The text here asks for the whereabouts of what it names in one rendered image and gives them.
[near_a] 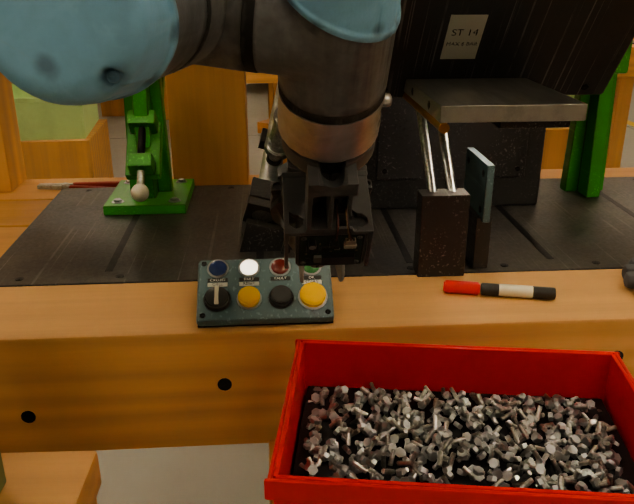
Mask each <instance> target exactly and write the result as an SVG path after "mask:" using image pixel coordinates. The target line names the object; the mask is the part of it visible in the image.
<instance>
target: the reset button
mask: <svg viewBox="0 0 634 504"><path fill-rule="evenodd" d="M238 300H239V303H240V304H241V305H242V306H244V307H254V306H256V305H257V304H258V303H259V301H260V292H259V291H258V289H257V288H255V287H253V286H246V287H244V288H242V289H241V290H240V291H239V293H238Z"/></svg>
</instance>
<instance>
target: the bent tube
mask: <svg viewBox="0 0 634 504"><path fill-rule="evenodd" d="M277 107H278V84H277V88H276V92H275V96H274V101H273V106H272V110H271V115H270V120H269V126H268V131H267V137H268V136H269V135H270V131H271V129H272V126H273V123H274V120H273V115H274V112H275V109H276V108H277ZM267 137H266V138H267ZM266 157H267V154H266V152H265V150H264V153H263V158H262V163H261V169H260V174H259V178H261V179H265V180H269V181H273V182H280V179H278V171H277V168H278V167H279V166H281V165H283V160H282V161H281V163H280V165H278V166H271V165H270V164H268V163H267V161H266Z"/></svg>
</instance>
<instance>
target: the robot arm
mask: <svg viewBox="0 0 634 504"><path fill-rule="evenodd" d="M400 20H401V0H0V72H1V73H2V74H3V75H4V76H5V77H6V78H7V79H8V80H9V81H10V82H12V83H13V84H14V85H16V86H17V87H18V88H20V89H21V90H23V91H25V92H26V93H28V94H30V95H32V96H34V97H37V98H39V99H41V100H44V101H47V102H51V103H54V104H60V105H77V106H79V105H87V104H97V103H102V102H106V101H111V100H117V99H122V98H126V97H129V96H132V95H134V94H137V93H139V92H141V91H142V90H144V89H146V88H147V87H149V86H150V85H152V84H153V83H154V82H155V81H156V80H158V79H160V78H162V77H164V76H166V75H169V74H172V73H175V72H177V71H179V70H181V69H183V68H186V67H188V66H190V65H192V64H194V65H203V66H210V67H217V68H224V69H231V70H238V71H245V72H253V73H266V74H274V75H278V129H279V132H280V135H281V143H282V148H283V151H284V153H285V155H286V157H287V162H286V163H284V164H283V165H281V166H279V167H278V168H277V171H278V179H280V182H271V196H270V212H271V218H272V220H273V221H274V222H275V223H277V224H279V225H280V226H281V227H282V228H283V229H284V265H285V268H288V244H289V246H290V247H291V248H292V250H293V251H294V253H295V262H296V264H297V266H299V275H300V282H301V283H304V266H311V267H312V268H318V267H323V266H325V265H335V268H336V272H337V276H338V279H339V281H340V282H342V281H343V280H344V276H345V265H351V264H361V262H364V266H368V260H369V255H370V250H371V244H372V239H373V233H374V227H373V220H372V212H371V199H370V193H371V191H372V182H371V180H370V179H369V180H367V176H368V173H367V166H366V165H365V164H366V163H367V162H368V161H369V159H370V158H371V156H372V154H373V151H374V147H375V140H376V138H377V136H378V132H379V127H380V121H381V109H382V107H389V106H391V104H392V96H391V94H390V93H385V92H386V87H387V81H388V75H389V69H390V63H391V58H392V52H393V46H394V40H395V34H396V30H397V29H398V26H399V24H400ZM367 235H368V240H367Z"/></svg>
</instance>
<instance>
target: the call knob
mask: <svg viewBox="0 0 634 504"><path fill-rule="evenodd" d="M228 301H229V294H228V292H227V290H226V289H225V288H223V287H220V286H215V287H212V288H210V289H208V290H207V292H206V293H205V302H206V304H207V306H208V307H210V308H212V309H221V308H223V307H225V306H226V305H227V303H228Z"/></svg>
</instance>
